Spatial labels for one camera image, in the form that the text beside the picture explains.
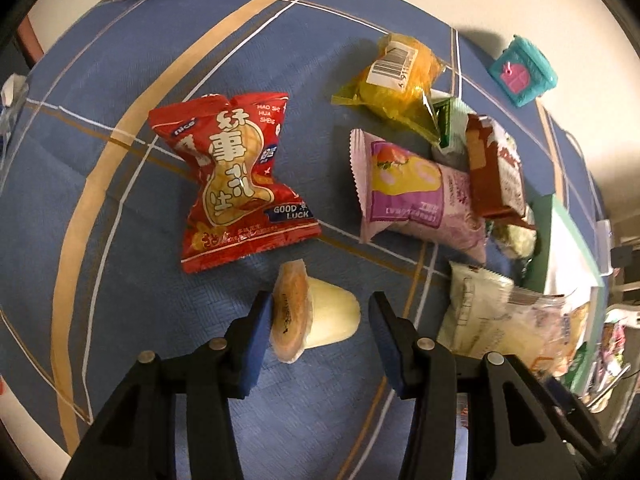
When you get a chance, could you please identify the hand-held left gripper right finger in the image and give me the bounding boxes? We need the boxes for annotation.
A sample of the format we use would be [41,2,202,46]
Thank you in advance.
[368,291,618,480]

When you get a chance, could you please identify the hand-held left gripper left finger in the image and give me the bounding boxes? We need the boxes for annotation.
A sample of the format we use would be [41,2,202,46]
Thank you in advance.
[62,290,274,480]

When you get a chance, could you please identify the pale yellow jelly cup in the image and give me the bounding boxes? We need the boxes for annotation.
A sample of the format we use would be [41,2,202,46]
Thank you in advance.
[269,259,362,364]

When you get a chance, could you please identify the red peanut snack packet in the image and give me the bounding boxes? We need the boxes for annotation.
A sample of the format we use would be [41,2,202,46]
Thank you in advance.
[147,91,323,275]

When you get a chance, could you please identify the green and white box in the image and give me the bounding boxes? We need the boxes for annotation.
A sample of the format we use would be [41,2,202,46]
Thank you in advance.
[522,194,608,396]

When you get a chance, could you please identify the white snack packet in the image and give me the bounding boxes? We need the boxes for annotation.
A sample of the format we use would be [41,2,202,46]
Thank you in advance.
[437,260,531,361]

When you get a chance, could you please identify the pink and purple snack packet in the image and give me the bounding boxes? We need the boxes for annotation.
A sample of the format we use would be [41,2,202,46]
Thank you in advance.
[349,129,488,265]

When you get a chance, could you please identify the blue plaid tablecloth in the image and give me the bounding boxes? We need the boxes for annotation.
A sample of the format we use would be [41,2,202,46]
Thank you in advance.
[0,0,608,480]

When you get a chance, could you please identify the clear yellowish snack packet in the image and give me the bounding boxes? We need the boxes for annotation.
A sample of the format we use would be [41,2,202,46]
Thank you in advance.
[510,287,591,376]

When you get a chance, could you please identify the pale green snack packet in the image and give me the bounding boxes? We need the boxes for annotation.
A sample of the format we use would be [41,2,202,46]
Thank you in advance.
[492,219,540,261]

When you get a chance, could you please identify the brown snack packet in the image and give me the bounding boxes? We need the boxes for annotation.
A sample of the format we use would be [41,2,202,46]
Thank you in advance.
[465,114,531,221]

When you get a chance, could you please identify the white power strip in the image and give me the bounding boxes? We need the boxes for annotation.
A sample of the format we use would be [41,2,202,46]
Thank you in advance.
[594,219,617,277]

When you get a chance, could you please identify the yellow snack packet with barcode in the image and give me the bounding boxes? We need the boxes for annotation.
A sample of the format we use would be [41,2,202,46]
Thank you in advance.
[331,32,451,146]

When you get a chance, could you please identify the small teal box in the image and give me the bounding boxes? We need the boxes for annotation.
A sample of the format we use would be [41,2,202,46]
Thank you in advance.
[487,35,558,107]

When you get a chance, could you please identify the blue and white packet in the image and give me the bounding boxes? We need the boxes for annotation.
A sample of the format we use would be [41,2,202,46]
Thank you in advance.
[0,74,28,161]

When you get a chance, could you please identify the brown wooden frame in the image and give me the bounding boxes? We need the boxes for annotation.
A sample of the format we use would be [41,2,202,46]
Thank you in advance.
[15,12,47,67]

